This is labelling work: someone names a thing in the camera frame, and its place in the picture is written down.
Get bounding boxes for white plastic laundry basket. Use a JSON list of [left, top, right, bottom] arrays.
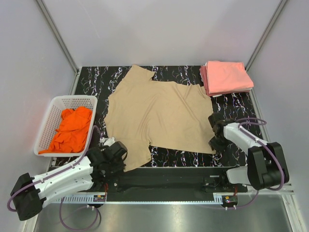
[[33, 95, 98, 157]]

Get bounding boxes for beige t shirt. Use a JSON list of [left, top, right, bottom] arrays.
[[104, 65, 214, 171]]

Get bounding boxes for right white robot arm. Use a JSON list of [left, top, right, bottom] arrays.
[[208, 113, 289, 192]]

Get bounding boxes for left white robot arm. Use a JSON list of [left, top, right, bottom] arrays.
[[7, 142, 127, 221]]

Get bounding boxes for folded pink t shirt stack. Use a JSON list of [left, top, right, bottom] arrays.
[[199, 61, 254, 97]]

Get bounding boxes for orange t shirt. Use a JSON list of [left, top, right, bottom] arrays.
[[39, 106, 92, 154]]

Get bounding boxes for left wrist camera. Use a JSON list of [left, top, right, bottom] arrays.
[[99, 137, 116, 146]]

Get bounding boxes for white slotted cable duct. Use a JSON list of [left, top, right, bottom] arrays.
[[63, 194, 223, 205]]

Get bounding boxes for left aluminium frame post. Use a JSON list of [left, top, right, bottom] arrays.
[[35, 0, 79, 75]]

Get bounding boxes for aluminium frame post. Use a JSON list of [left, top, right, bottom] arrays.
[[245, 0, 288, 71], [35, 0, 79, 75]]

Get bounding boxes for right aluminium frame post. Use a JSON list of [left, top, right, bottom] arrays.
[[245, 0, 288, 71]]

